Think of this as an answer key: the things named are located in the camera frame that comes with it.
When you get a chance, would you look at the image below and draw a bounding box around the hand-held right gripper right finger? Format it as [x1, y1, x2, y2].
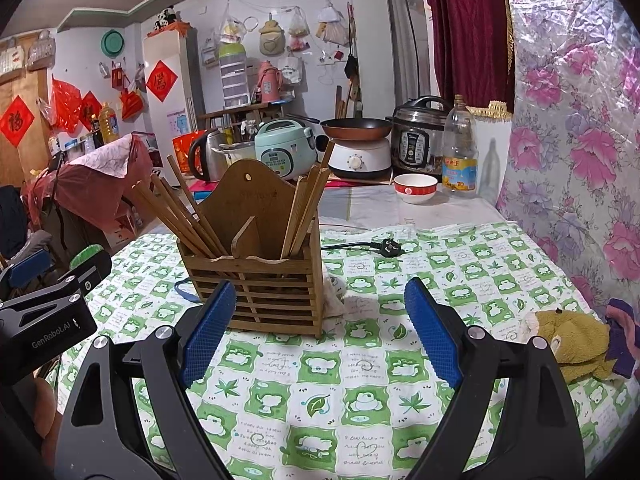
[404, 277, 586, 480]

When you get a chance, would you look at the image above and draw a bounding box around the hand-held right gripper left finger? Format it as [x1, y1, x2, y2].
[56, 280, 237, 480]

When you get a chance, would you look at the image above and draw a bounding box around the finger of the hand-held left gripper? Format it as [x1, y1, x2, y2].
[0, 249, 53, 301]
[56, 250, 113, 296]

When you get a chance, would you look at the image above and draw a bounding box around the bundle of wooden chopsticks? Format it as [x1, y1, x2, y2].
[131, 140, 336, 261]

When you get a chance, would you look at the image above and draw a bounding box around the wooden chopstick holder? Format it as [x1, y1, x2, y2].
[177, 159, 323, 337]

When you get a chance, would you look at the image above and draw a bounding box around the person's left hand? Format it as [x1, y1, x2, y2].
[32, 379, 58, 466]

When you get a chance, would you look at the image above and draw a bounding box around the green waste basket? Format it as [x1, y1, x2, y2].
[69, 244, 103, 267]

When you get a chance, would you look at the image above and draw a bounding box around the wooden chair with dark coat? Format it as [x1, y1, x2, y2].
[0, 185, 52, 267]

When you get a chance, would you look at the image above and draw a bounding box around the red cloth covered furniture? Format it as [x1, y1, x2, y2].
[22, 132, 154, 232]

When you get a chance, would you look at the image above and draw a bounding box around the wooden door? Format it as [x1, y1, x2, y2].
[0, 67, 57, 187]

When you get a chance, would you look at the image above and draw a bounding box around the small white cloth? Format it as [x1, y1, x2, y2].
[322, 265, 347, 317]

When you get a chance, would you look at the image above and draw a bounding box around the green checked tablecloth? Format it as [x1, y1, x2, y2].
[55, 222, 640, 480]

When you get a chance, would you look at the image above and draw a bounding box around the yellow-brown plush toy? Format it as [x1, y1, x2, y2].
[522, 308, 613, 381]

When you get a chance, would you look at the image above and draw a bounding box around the red white bowl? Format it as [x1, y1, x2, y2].
[393, 174, 439, 205]

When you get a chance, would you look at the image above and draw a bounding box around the red diamond paper decoration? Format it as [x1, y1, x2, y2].
[146, 60, 179, 102]
[0, 95, 36, 149]
[80, 91, 104, 131]

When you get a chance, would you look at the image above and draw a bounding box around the yellow cooking oil jug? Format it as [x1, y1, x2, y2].
[98, 102, 121, 144]

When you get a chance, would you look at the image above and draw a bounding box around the red gift bag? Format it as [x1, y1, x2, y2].
[172, 132, 201, 174]

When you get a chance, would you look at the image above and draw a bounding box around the stainless steel kettle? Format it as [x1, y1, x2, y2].
[188, 128, 227, 184]

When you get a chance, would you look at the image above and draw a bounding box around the red plastic bag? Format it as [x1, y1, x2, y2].
[50, 77, 84, 134]

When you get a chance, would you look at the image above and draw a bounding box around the white refrigerator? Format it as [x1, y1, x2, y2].
[142, 34, 202, 161]

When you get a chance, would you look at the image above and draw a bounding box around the clear plastic oil bottle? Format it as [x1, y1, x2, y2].
[441, 94, 479, 194]

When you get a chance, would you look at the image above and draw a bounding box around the cream cooking pot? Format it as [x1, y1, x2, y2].
[220, 141, 257, 167]

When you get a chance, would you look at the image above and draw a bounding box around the white electric cooker base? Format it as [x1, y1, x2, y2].
[327, 135, 392, 181]

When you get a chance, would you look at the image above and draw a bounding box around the black silver pressure cooker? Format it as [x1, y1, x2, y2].
[390, 96, 454, 179]

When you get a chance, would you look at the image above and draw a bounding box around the purple cloth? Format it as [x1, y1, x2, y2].
[605, 298, 640, 379]

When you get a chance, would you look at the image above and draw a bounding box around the light green rice cooker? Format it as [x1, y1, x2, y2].
[254, 120, 317, 181]

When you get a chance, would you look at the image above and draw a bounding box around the copper frying pan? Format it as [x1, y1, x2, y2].
[320, 117, 394, 141]

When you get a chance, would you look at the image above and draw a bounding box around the green plastic basin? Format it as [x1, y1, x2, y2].
[101, 29, 125, 59]

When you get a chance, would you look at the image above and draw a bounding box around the plastic drawer tower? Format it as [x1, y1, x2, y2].
[219, 42, 251, 110]

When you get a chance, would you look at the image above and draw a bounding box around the pink thermos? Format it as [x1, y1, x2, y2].
[256, 60, 282, 104]

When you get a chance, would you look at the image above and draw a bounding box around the floral plastic sheet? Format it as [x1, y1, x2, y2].
[495, 0, 640, 311]

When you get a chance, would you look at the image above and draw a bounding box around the white tote bag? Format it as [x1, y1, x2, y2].
[276, 55, 305, 86]

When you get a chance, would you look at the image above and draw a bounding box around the clear plastic hanging bag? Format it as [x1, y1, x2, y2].
[220, 2, 249, 46]

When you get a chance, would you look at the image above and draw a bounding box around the dark red curtain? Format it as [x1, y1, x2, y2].
[424, 0, 516, 121]

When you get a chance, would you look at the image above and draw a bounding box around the beige hanging bag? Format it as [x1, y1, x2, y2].
[258, 12, 287, 56]

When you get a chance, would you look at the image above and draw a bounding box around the white hanging bag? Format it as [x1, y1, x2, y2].
[317, 0, 349, 46]

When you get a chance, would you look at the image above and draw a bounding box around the blue cord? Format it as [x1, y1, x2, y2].
[173, 280, 202, 304]

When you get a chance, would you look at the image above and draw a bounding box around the black power plug cable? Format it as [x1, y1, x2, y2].
[320, 239, 401, 257]

